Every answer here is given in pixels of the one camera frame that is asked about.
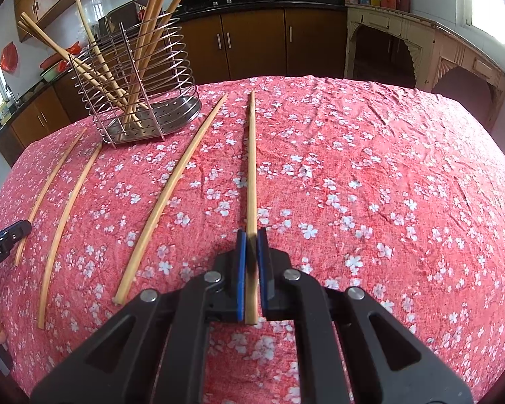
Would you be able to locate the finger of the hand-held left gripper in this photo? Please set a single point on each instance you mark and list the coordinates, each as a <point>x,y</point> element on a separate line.
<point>8,233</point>

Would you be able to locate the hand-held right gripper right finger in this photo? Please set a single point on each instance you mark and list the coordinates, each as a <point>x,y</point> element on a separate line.
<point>263,277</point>

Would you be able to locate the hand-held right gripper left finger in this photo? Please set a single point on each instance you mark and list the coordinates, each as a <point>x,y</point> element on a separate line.
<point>240,277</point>

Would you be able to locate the red floral tablecloth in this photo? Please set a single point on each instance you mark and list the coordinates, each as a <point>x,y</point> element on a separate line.
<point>362,219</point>

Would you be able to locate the kitchen faucet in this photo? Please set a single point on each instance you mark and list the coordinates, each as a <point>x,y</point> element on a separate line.
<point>10,94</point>

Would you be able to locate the green basin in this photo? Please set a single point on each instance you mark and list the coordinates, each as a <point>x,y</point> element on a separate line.
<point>52,73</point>

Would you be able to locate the hanging red plastic bag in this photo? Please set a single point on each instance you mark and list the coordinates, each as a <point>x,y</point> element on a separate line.
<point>8,57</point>

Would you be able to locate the red basin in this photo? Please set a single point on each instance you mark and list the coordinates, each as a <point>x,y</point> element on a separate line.
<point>52,61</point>

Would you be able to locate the crumpled red plastic bag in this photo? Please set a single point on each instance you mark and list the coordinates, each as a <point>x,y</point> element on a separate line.
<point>72,48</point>

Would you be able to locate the dark cutting board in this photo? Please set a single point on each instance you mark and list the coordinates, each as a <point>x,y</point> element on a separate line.
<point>124,13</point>

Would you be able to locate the black kitchen countertop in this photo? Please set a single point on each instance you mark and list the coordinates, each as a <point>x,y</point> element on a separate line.
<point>303,2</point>

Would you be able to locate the cream wooden side table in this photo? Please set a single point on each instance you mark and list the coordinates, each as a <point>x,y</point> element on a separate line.
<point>446,50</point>

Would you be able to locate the wooden wall cabinet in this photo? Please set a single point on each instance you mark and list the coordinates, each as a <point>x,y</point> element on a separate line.
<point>29,0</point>

